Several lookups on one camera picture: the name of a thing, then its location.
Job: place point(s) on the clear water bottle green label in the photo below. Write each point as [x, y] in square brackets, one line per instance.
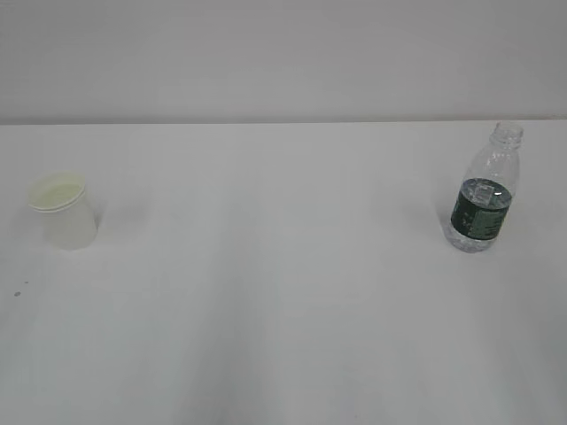
[487, 191]

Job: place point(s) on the white paper cup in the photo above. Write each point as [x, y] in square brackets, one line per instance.
[68, 220]

